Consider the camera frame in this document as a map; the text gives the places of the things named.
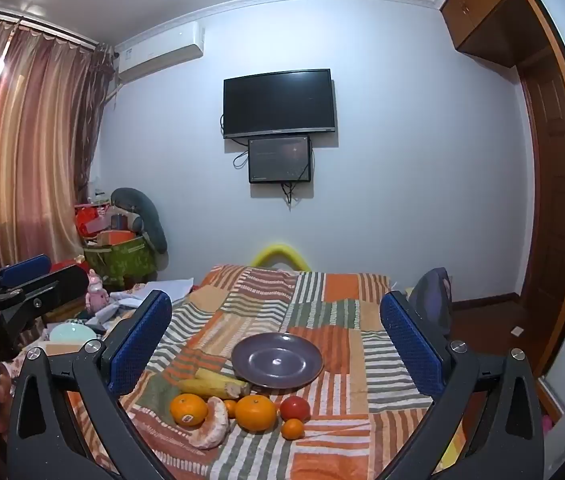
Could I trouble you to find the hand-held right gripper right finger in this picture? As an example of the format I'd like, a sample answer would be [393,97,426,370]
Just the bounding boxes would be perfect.
[373,290,547,480]

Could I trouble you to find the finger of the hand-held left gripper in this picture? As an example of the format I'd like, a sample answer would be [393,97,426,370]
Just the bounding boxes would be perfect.
[0,254,52,306]
[0,264,90,331]

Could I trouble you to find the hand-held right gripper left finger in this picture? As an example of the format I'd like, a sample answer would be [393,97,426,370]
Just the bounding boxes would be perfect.
[6,289,173,480]

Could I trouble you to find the yellow green banana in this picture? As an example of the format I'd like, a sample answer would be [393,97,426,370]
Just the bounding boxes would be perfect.
[195,367,236,386]
[178,377,252,401]

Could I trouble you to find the large orange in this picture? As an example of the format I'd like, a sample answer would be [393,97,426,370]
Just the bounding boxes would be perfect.
[235,394,278,433]
[170,393,209,429]

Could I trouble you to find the pale purple sweet potato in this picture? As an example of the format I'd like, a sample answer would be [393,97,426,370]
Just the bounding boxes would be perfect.
[187,396,230,450]

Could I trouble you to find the red tomato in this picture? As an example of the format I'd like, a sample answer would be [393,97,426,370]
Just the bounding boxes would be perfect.
[279,395,311,423]

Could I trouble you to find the purple plate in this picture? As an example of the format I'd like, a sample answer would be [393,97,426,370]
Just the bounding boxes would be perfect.
[231,332,324,391]

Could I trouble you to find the person's left hand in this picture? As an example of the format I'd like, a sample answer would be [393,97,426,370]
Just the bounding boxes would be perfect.
[0,362,16,433]

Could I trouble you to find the flat red box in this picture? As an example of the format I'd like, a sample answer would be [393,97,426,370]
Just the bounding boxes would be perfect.
[48,258,88,275]

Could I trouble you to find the pink toy figure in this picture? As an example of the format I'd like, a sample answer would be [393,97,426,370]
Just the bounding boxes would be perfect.
[85,269,110,313]

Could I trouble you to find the blue grey backpack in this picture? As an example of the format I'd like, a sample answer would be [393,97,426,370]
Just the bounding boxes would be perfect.
[407,267,453,336]

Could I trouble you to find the pale green bowl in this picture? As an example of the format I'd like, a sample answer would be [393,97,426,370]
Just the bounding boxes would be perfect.
[48,323,98,345]

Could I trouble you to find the red boxes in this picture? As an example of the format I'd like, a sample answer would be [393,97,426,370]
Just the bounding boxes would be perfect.
[75,204,138,247]

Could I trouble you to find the striped patchwork blanket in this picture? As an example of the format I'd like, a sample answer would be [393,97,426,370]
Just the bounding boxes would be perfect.
[7,264,468,480]

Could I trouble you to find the pink striped curtain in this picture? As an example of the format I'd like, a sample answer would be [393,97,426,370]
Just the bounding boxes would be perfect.
[0,15,116,281]

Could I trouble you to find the yellow foam tube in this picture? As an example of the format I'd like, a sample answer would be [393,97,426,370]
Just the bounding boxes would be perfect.
[251,243,311,272]

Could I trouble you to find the brown wooden door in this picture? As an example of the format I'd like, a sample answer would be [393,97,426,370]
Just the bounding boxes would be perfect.
[517,55,565,376]

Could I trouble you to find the white air conditioner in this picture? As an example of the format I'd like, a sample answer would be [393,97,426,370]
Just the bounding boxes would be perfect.
[114,22,204,82]

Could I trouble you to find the wooden overhead cabinet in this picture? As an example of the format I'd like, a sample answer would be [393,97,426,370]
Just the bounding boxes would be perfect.
[439,0,553,68]

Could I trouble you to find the small black wall monitor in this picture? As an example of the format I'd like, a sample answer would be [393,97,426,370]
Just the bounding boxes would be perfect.
[248,135,312,184]

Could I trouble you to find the black wall television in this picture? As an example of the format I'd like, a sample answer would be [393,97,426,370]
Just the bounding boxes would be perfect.
[223,68,337,140]

